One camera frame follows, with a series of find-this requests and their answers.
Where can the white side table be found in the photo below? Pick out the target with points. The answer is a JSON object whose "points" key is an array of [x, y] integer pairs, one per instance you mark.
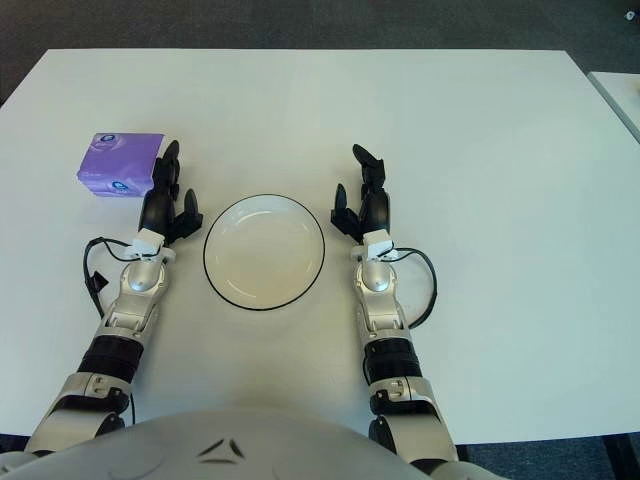
{"points": [[625, 95]]}

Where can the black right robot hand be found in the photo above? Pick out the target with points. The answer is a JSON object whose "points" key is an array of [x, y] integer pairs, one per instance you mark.
{"points": [[375, 210]]}

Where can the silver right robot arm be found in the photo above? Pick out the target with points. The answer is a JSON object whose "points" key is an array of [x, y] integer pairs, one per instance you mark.
{"points": [[380, 285]]}

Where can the grey robot torso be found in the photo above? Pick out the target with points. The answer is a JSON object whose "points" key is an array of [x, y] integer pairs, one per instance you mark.
{"points": [[225, 450]]}

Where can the black table leg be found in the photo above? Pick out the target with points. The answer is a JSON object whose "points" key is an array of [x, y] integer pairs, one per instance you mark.
{"points": [[617, 460]]}

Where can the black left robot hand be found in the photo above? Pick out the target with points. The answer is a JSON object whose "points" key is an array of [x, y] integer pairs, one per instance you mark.
{"points": [[160, 210]]}

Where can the white plate with black rim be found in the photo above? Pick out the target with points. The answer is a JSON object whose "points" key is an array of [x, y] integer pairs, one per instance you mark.
{"points": [[265, 255]]}

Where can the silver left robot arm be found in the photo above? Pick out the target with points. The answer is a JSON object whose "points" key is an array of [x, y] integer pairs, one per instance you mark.
{"points": [[137, 285]]}

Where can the purple tissue paper pack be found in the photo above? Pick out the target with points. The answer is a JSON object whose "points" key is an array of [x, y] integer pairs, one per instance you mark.
{"points": [[120, 160]]}

